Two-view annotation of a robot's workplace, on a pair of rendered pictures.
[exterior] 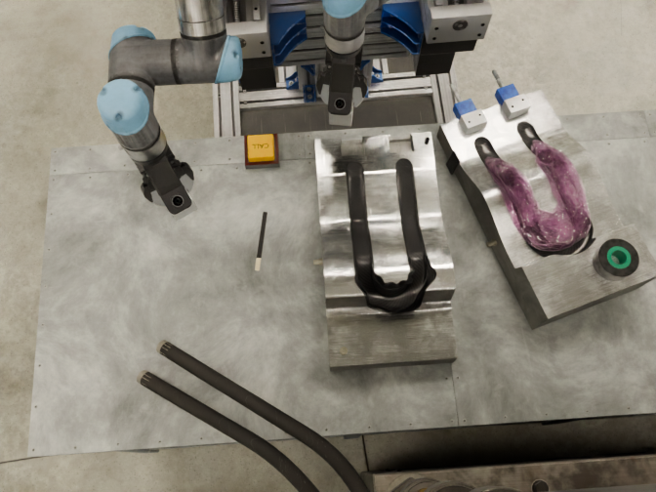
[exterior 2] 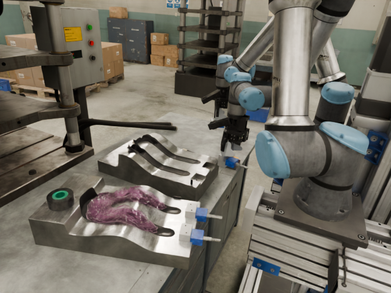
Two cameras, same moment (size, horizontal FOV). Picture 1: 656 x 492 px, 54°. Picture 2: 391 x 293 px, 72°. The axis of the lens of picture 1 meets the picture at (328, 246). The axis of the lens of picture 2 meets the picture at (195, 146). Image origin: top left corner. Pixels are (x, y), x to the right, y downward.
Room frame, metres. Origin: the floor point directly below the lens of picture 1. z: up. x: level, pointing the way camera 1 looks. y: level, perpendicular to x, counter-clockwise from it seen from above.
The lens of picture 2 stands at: (1.07, -1.01, 1.51)
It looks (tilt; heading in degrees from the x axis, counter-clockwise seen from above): 27 degrees down; 116
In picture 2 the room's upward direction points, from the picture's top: 4 degrees clockwise
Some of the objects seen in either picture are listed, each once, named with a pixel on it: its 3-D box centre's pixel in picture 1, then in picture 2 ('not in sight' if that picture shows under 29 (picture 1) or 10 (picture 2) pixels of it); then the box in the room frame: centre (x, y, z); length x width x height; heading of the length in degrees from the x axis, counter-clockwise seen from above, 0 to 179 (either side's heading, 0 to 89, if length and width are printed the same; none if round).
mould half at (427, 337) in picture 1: (383, 244); (159, 160); (0.45, -0.12, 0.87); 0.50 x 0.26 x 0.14; 2
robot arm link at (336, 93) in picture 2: not in sight; (334, 100); (1.09, 0.21, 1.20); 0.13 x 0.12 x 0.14; 92
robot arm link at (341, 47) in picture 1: (342, 31); (237, 107); (0.76, -0.04, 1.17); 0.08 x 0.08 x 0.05
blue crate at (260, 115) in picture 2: not in sight; (249, 109); (-0.02, 3.07, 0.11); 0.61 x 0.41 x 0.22; 7
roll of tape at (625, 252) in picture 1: (615, 260); (61, 199); (0.38, -0.58, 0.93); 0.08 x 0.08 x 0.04
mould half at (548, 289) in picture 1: (540, 199); (124, 215); (0.55, -0.47, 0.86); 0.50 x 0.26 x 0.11; 20
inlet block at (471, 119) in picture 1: (463, 107); (203, 214); (0.78, -0.32, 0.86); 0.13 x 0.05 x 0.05; 20
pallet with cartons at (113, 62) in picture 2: not in sight; (88, 62); (-3.55, 3.07, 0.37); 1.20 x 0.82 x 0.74; 15
